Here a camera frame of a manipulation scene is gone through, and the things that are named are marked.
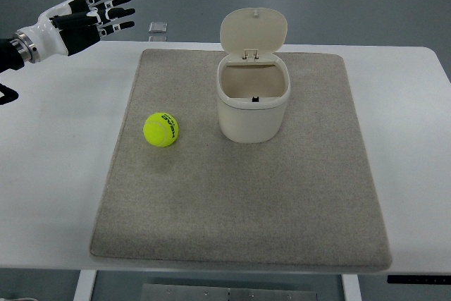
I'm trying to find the yellow tennis ball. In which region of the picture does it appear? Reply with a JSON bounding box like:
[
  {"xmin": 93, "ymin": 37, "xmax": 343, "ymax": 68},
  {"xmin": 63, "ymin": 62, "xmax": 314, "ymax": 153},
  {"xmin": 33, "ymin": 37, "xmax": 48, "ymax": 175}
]
[{"xmin": 142, "ymin": 112, "xmax": 179, "ymax": 147}]

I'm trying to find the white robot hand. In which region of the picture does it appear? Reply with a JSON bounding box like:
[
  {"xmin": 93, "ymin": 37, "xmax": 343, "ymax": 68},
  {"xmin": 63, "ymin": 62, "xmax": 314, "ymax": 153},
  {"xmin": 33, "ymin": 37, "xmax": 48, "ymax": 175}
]
[{"xmin": 12, "ymin": 0, "xmax": 135, "ymax": 63}]

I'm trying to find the beige lidded bin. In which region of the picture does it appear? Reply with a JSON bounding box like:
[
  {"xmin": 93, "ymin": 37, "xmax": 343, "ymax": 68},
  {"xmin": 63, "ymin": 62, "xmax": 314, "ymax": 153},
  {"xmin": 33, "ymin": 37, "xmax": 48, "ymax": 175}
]
[{"xmin": 216, "ymin": 8, "xmax": 291, "ymax": 143}]

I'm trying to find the grey felt mat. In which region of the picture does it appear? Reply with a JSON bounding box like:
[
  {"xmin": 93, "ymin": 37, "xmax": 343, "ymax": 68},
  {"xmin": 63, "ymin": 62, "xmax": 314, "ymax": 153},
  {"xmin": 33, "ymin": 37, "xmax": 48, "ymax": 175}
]
[{"xmin": 90, "ymin": 49, "xmax": 392, "ymax": 271}]

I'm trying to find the white table leg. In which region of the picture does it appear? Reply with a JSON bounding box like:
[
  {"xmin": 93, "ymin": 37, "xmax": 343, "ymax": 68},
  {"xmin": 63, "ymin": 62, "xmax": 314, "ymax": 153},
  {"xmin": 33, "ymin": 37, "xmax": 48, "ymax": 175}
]
[
  {"xmin": 73, "ymin": 270, "xmax": 97, "ymax": 301},
  {"xmin": 342, "ymin": 274, "xmax": 362, "ymax": 301}
]

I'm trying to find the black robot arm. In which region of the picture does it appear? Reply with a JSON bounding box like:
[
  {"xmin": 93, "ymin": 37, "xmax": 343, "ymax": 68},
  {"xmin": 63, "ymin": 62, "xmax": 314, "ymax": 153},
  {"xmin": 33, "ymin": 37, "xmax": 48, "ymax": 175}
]
[{"xmin": 1, "ymin": 0, "xmax": 135, "ymax": 72}]

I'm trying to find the small clear floor object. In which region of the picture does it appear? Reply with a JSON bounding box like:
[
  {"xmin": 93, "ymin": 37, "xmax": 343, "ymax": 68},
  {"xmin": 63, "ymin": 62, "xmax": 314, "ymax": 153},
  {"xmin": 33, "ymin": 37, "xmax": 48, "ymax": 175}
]
[{"xmin": 149, "ymin": 21, "xmax": 168, "ymax": 33}]

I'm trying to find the white table leg left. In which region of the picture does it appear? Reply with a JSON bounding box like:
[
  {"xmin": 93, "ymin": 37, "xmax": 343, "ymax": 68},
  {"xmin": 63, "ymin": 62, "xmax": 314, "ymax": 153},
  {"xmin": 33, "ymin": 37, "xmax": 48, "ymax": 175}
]
[{"xmin": 73, "ymin": 270, "xmax": 97, "ymax": 301}]

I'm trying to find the black table control panel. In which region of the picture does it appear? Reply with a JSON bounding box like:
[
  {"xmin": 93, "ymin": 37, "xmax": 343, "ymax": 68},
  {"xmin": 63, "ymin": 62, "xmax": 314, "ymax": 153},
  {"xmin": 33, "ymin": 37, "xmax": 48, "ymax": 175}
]
[{"xmin": 387, "ymin": 275, "xmax": 451, "ymax": 285}]

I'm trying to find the white table leg right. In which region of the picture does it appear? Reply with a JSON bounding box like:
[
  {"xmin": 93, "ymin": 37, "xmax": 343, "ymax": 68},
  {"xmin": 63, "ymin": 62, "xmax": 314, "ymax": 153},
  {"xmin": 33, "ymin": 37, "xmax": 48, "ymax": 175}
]
[{"xmin": 342, "ymin": 274, "xmax": 362, "ymax": 301}]

